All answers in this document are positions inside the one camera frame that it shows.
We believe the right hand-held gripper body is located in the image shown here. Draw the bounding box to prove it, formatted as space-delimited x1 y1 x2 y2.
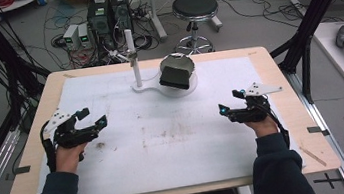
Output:
223 78 288 127

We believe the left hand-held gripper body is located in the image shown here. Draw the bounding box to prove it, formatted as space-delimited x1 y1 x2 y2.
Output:
40 102 103 152

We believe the black smartphone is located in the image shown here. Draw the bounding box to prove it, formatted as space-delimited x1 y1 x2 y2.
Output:
156 62 193 93

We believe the white stand with pole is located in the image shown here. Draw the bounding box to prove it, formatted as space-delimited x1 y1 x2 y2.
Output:
123 20 201 104

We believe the white eggshell-shaped bowl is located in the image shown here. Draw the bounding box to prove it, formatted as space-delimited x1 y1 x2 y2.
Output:
156 50 199 91

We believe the person's right hand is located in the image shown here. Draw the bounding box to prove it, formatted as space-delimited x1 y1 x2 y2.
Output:
243 117 280 141

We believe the person's left hand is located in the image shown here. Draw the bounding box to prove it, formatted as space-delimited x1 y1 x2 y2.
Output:
52 141 92 177

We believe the black tape piece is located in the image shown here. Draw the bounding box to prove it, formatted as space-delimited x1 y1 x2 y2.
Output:
12 165 33 176
306 124 330 139

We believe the white table mat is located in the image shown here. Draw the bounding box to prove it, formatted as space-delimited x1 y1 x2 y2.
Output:
23 48 305 194

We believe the thin wooden strip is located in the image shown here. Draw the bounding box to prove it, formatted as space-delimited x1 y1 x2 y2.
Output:
299 142 328 170

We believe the grey power supply unit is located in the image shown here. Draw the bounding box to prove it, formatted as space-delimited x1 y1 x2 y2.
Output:
61 23 82 52
76 21 94 51

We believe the black computer tower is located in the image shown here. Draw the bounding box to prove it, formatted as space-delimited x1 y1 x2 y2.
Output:
110 0 135 35
85 0 117 53

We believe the black round stool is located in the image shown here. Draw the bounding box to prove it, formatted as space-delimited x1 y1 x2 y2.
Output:
167 0 225 58

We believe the left hand-held gripper cable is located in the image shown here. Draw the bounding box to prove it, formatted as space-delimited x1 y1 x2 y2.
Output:
37 121 60 175

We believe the hand-held gripper cable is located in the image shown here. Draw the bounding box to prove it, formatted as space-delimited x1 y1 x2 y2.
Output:
37 121 60 175
263 101 292 153

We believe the right hand-held gripper cable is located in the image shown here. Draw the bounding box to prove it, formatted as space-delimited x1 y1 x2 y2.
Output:
263 101 292 153

